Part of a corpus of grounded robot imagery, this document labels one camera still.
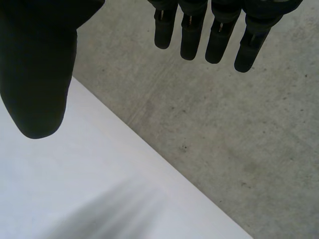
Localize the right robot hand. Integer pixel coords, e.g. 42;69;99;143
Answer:
0;0;301;139

